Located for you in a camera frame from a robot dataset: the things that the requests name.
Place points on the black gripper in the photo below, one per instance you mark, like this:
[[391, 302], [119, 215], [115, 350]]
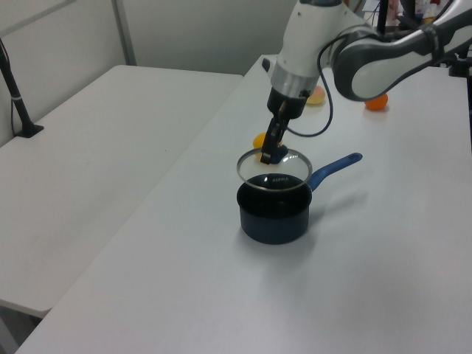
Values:
[[289, 105]]

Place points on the glass lid with blue knob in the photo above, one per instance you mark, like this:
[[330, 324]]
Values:
[[291, 171]]

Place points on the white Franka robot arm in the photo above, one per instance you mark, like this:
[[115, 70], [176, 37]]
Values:
[[306, 44]]

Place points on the yellow bell pepper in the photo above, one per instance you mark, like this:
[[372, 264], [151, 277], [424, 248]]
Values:
[[258, 141]]

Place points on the pink yellow peach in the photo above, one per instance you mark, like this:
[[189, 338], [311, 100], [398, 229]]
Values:
[[317, 96]]

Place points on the small black table edge block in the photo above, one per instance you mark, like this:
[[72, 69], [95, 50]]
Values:
[[265, 64]]

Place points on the orange mandarin fruit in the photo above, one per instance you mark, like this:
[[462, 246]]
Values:
[[378, 104]]

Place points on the black vertical pole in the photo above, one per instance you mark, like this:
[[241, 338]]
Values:
[[382, 14]]

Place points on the white side table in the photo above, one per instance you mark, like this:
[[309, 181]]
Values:
[[92, 166]]

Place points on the black table edge clamp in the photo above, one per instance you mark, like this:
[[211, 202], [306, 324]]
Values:
[[460, 66]]

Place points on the black pole stand with base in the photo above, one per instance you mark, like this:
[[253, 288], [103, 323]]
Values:
[[20, 107]]

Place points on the grey partition post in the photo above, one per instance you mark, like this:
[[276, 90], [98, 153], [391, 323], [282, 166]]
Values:
[[123, 33]]

